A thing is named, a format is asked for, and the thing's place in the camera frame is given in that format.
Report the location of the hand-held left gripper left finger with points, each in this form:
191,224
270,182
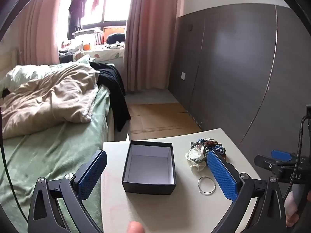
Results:
93,172

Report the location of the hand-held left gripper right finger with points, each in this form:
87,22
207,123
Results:
222,177

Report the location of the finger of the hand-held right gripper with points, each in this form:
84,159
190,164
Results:
281,155

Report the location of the thin silver bangle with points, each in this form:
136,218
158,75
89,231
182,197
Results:
200,190

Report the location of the white butterfly ornament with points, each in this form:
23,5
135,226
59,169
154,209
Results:
194,155

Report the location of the black jewelry box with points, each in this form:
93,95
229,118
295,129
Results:
145,187

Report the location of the person's right hand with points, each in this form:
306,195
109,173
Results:
290,213

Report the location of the person's left hand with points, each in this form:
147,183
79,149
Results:
135,227

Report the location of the green bed sheet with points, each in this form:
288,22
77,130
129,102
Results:
48,155

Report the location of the white bed base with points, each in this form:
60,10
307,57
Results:
110,126

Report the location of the black garment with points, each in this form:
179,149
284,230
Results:
116,97

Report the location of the flattened cardboard sheets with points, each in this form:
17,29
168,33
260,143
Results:
158,119

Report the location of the beige duvet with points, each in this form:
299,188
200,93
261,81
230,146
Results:
48,97

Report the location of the pale white quilt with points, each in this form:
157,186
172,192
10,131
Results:
24,74

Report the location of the leaf print sill cushion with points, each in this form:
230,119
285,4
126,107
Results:
107,52

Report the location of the small orange container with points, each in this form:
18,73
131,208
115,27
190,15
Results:
87,47

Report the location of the black round cushion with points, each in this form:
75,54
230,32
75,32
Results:
116,38

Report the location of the white slatted rack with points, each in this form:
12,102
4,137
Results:
90,35

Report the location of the beige headboard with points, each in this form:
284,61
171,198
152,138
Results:
7,60

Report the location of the wide pink curtain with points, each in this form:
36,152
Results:
150,41

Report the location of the narrow pink curtain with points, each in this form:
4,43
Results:
38,29

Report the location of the hanging dark clothes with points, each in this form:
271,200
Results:
77,4

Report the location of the window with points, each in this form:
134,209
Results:
114,2

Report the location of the white wall socket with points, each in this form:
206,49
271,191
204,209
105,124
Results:
183,75

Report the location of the dark wall switch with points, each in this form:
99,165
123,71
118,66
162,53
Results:
190,27

